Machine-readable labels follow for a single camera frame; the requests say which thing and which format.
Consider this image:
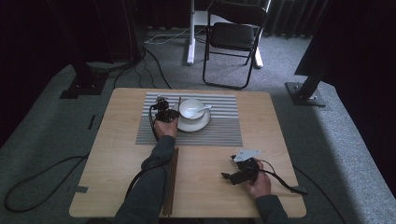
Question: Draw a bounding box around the dark curtain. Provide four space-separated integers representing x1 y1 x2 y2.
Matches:
293 0 396 199

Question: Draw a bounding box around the white bowl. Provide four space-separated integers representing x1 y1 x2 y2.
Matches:
177 98 206 121

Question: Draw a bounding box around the white spoon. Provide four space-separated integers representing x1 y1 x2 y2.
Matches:
186 104 214 117

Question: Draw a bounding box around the hand-held gripper cable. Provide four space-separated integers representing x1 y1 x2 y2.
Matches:
125 104 170 201
257 159 301 191

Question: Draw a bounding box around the black floor cable loop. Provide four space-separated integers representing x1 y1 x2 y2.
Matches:
3 154 91 214

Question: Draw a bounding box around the bundle of black floor cables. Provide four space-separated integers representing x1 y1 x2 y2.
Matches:
112 46 173 91

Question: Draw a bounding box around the right hand-held gripper cable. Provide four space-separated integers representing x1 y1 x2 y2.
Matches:
257 159 301 191

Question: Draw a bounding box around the person's left hand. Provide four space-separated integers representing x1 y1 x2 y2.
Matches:
153 118 179 140

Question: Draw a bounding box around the person's right hand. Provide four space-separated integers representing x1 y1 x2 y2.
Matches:
244 157 273 200

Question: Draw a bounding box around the black stand with square base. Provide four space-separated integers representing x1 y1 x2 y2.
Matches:
59 60 110 101

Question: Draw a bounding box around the white floor cable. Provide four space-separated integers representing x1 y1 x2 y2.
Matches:
144 26 191 46

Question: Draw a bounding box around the row of brown chopsticks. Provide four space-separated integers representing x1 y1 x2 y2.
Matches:
161 147 180 217

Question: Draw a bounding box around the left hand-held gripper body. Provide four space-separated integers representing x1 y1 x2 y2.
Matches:
149 95 172 123

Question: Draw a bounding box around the white desk frame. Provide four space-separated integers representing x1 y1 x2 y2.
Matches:
186 0 264 69

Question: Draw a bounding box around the grey striped placemat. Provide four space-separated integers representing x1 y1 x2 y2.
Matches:
135 91 244 147

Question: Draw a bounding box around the white saucer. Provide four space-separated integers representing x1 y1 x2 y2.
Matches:
172 101 212 133

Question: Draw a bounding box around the black stand with grey base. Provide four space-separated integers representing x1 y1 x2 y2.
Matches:
284 69 328 108

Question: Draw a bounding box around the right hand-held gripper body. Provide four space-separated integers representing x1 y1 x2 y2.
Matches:
231 148 262 187

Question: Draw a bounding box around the left hand-held gripper cable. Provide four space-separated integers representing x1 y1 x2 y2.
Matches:
125 104 170 201

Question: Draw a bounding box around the black folding chair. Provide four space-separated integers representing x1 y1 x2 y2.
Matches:
202 0 273 91

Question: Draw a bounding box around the thin black floor cable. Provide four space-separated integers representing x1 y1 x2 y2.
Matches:
292 165 347 224

